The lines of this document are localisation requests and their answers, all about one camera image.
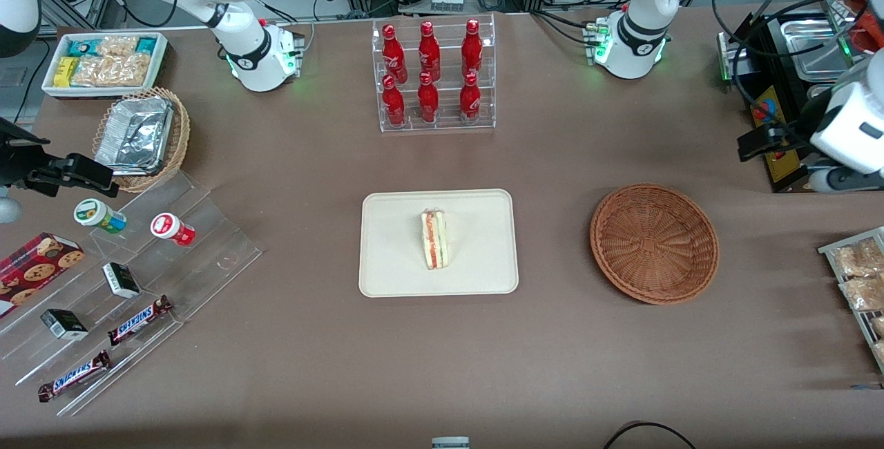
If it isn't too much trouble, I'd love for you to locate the small silver metal box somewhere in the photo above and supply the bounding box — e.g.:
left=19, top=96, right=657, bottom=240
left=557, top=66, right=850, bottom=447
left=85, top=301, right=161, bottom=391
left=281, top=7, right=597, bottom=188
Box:
left=717, top=31, right=738, bottom=84

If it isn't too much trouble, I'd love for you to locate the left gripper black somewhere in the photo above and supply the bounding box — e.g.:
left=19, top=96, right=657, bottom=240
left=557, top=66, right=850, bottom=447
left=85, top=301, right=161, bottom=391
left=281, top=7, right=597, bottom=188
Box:
left=736, top=86, right=840, bottom=162

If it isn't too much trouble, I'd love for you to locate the large clear cracker bag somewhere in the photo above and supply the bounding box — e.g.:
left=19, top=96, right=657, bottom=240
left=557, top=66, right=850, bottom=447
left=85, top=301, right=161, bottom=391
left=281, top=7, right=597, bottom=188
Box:
left=71, top=54, right=154, bottom=88

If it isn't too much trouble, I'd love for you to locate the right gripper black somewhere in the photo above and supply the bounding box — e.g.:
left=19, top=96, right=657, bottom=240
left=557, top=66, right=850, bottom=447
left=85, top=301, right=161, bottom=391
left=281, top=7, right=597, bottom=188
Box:
left=0, top=117, right=119, bottom=198

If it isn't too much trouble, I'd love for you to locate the aluminium foil tray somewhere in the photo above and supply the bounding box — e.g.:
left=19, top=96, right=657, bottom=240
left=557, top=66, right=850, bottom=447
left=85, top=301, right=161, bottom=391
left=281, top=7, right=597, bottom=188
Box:
left=95, top=97, right=173, bottom=175

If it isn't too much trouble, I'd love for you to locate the red lid snack cup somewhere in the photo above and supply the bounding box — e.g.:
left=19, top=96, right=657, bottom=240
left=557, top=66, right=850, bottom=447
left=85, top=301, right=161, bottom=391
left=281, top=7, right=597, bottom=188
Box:
left=151, top=213, right=195, bottom=247

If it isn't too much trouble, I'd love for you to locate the yellow snack pack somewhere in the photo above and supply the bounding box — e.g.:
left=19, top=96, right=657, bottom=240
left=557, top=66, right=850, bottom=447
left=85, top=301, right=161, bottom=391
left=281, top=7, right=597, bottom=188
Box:
left=54, top=57, right=80, bottom=88

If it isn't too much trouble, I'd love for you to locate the grey wire snack rack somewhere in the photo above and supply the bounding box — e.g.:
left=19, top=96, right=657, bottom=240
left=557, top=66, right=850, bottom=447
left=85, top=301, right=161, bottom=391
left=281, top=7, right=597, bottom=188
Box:
left=818, top=227, right=884, bottom=374

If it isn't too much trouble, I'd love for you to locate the green lid snack cup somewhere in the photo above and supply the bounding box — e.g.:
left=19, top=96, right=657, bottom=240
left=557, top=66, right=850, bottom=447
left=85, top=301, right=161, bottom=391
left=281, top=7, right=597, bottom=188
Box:
left=74, top=198, right=127, bottom=234

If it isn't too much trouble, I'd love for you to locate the small clear cracker bag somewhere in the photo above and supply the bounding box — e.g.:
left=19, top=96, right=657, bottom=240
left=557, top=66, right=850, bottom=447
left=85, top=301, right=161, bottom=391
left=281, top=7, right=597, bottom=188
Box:
left=97, top=35, right=139, bottom=57

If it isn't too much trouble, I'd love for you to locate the round brown wicker basket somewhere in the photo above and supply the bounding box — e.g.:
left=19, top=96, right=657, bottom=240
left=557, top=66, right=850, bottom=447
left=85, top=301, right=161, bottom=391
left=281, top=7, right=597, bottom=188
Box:
left=589, top=183, right=720, bottom=305

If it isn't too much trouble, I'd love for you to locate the clear acrylic stepped display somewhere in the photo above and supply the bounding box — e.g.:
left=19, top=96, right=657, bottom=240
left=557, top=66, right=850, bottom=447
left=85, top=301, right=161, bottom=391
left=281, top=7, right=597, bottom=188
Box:
left=0, top=173, right=263, bottom=417

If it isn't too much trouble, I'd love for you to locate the steel food pan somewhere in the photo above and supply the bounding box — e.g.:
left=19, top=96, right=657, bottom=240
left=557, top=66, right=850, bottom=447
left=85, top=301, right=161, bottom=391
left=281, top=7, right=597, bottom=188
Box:
left=780, top=19, right=849, bottom=81

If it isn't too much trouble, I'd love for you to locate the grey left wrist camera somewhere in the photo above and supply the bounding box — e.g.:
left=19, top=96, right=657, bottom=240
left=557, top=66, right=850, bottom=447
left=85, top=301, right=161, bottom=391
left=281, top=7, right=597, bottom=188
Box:
left=807, top=166, right=854, bottom=194

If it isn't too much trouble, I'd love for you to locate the black looped cable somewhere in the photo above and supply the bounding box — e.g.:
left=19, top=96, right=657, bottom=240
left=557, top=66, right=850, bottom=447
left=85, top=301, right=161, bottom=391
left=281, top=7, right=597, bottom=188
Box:
left=602, top=421, right=698, bottom=449

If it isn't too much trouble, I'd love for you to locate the cream plastic tray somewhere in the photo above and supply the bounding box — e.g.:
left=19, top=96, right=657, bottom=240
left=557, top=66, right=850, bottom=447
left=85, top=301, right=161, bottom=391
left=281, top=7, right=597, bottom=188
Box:
left=358, top=189, right=519, bottom=298

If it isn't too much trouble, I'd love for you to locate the Snickers chocolate bar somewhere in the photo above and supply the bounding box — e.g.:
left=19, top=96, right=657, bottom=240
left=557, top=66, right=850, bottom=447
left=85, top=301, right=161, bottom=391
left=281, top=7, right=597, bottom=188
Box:
left=38, top=350, right=111, bottom=403
left=107, top=295, right=173, bottom=346

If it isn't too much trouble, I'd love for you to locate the white plastic snack bin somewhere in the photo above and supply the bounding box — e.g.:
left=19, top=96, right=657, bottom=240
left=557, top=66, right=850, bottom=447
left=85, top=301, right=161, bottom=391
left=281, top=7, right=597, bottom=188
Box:
left=41, top=31, right=170, bottom=99

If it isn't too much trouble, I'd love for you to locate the black food warmer cabinet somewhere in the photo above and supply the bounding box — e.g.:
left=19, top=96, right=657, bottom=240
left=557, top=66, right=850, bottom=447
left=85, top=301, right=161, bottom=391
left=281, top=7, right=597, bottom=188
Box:
left=739, top=0, right=884, bottom=194

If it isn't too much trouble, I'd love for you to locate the triangle sandwich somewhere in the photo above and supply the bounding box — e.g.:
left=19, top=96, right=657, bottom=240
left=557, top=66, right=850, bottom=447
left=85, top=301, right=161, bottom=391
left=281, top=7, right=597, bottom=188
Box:
left=421, top=209, right=450, bottom=271

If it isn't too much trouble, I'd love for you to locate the clear acrylic bottle rack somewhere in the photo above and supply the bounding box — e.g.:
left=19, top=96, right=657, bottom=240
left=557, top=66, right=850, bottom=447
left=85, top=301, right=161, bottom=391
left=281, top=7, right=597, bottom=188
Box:
left=372, top=14, right=497, bottom=133

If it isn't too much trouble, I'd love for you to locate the red plaid cookie box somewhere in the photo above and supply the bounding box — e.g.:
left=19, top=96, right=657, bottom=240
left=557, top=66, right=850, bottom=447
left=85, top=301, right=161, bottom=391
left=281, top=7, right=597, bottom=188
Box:
left=0, top=232, right=85, bottom=318

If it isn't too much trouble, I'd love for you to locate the light tan wicker basket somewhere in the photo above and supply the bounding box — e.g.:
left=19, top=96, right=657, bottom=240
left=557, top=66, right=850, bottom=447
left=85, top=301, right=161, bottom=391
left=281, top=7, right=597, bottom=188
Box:
left=92, top=86, right=191, bottom=193

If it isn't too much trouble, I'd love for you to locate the red sausage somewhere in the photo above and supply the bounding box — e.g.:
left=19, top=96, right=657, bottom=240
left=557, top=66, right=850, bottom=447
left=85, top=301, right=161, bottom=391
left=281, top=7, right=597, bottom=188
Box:
left=853, top=15, right=879, bottom=53

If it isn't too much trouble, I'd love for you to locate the small black box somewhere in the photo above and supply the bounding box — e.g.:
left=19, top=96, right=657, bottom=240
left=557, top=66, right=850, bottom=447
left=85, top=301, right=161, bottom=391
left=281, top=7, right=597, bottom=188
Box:
left=40, top=309, right=89, bottom=341
left=102, top=262, right=141, bottom=299

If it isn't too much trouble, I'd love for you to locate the red cola bottle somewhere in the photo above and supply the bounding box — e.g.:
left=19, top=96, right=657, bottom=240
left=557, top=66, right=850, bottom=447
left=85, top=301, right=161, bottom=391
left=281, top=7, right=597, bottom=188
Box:
left=381, top=75, right=406, bottom=126
left=461, top=19, right=483, bottom=78
left=418, top=21, right=441, bottom=82
left=459, top=70, right=481, bottom=122
left=382, top=23, right=408, bottom=84
left=417, top=72, right=439, bottom=124

